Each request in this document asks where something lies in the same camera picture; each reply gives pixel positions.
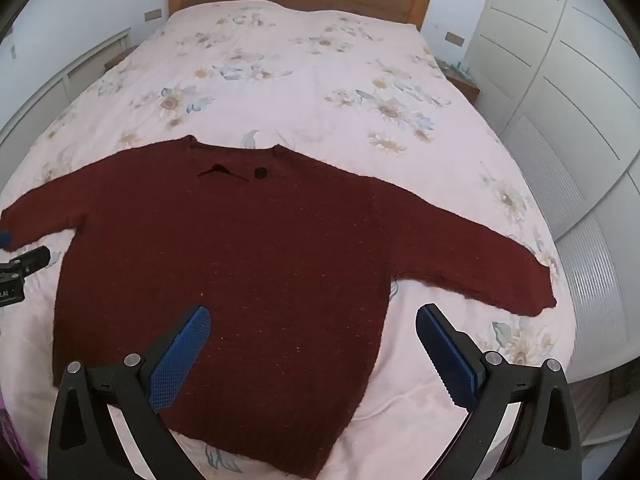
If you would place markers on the wooden nightstand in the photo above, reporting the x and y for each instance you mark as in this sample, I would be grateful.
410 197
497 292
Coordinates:
465 85
119 57

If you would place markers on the beige wall switch plate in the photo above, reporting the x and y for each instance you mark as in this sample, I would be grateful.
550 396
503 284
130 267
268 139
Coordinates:
454 37
152 14

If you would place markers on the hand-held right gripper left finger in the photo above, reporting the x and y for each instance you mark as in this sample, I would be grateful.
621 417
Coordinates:
180 355

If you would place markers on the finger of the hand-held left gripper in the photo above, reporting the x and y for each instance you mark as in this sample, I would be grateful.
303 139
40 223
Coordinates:
30 260
5 240

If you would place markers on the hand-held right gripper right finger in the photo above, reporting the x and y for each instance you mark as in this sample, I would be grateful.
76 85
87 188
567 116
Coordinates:
445 360

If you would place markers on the white wardrobe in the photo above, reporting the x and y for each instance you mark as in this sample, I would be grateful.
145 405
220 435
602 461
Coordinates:
560 85

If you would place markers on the dark red knit sweater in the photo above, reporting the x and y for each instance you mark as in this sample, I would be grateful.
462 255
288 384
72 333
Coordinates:
250 260

